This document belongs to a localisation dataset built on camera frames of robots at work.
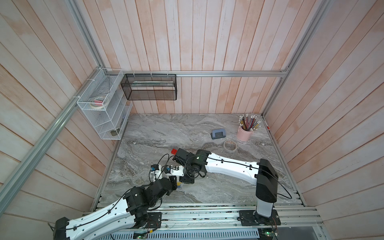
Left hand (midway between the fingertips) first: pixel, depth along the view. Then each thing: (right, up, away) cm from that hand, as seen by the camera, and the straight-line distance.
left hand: (170, 182), depth 78 cm
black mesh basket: (-18, +58, +25) cm, 66 cm away
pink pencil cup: (+49, +24, +25) cm, 60 cm away
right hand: (+6, +3, +1) cm, 7 cm away
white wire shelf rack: (-32, +32, 0) cm, 45 cm away
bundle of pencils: (+51, +32, +23) cm, 65 cm away
